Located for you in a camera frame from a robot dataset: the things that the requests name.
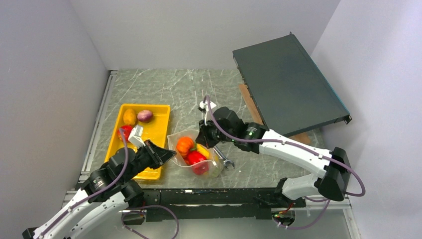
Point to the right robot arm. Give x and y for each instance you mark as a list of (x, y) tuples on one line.
[(329, 174)]

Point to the wooden cutting board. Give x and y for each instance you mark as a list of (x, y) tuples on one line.
[(250, 104)]

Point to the yellow plastic tray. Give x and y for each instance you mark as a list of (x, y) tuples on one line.
[(155, 130)]

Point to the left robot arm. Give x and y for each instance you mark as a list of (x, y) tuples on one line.
[(109, 189)]

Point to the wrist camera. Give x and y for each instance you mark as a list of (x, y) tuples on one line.
[(205, 106), (135, 136)]

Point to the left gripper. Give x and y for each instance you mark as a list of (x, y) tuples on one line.
[(158, 155)]

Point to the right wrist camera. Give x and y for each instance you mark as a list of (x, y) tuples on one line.
[(205, 106)]

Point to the clear dotted zip bag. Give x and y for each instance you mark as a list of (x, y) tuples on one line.
[(215, 166)]

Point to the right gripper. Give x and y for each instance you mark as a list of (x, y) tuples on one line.
[(203, 137)]

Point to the red bell pepper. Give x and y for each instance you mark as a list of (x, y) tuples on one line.
[(197, 162)]

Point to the dark green network switch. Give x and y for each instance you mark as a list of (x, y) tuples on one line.
[(290, 92)]

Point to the purple onion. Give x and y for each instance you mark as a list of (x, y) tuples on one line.
[(145, 116)]

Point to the red apple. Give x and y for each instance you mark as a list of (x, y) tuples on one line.
[(124, 132)]

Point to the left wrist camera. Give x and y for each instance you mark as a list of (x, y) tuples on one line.
[(135, 136)]

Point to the steel combination wrench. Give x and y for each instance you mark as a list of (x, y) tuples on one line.
[(226, 162)]

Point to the orange pumpkin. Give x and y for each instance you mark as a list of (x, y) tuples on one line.
[(184, 146)]

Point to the brown potato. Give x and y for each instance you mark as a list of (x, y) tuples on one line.
[(130, 117)]

